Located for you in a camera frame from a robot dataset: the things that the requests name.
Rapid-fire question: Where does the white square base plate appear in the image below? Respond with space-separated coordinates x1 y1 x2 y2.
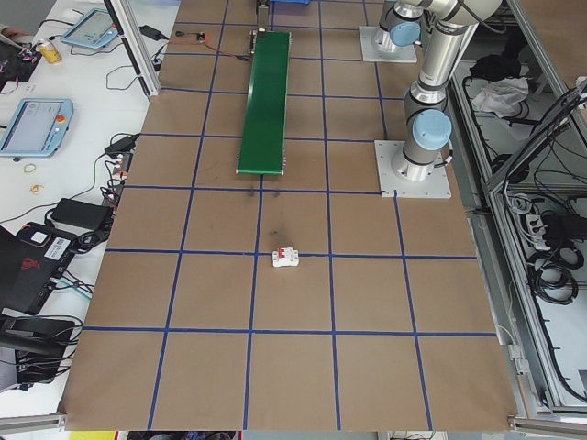
359 25 419 63
374 139 453 202

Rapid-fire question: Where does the large black power adapter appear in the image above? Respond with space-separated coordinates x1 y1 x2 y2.
52 197 114 232

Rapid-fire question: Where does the yellow drink can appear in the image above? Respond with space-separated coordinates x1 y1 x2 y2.
36 38 63 66

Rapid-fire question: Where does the white power strip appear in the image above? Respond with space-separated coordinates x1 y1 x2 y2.
522 214 547 237

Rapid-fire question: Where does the aluminium profile bar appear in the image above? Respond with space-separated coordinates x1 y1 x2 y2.
0 412 69 435
506 413 587 435

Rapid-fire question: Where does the red black wire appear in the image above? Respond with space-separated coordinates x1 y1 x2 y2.
168 37 252 62

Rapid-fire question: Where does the crumpled white cloth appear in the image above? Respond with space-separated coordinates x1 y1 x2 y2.
471 76 531 118

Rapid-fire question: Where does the green conveyor belt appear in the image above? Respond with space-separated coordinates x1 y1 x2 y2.
235 27 294 178

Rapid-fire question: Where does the black electronics box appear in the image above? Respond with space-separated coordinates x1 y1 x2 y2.
0 45 36 93

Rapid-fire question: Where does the white red circuit breaker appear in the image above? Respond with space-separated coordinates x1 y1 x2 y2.
271 246 301 269

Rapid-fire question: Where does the black plug adapter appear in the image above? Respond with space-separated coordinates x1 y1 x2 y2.
104 134 140 156

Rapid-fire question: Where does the black power strip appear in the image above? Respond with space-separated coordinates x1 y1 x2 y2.
101 150 135 207

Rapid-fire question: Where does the metal V-shaped frame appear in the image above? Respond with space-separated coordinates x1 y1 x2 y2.
449 0 587 418

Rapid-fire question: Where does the black cloth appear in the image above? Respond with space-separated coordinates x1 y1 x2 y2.
468 53 522 80

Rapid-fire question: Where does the aluminium profile post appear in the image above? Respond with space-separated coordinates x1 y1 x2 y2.
103 0 161 100

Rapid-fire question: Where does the blue teach pendant tablet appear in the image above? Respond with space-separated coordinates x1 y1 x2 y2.
0 96 74 160
60 7 118 50

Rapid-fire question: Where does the coiled black cable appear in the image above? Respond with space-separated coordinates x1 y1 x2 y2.
526 263 581 306

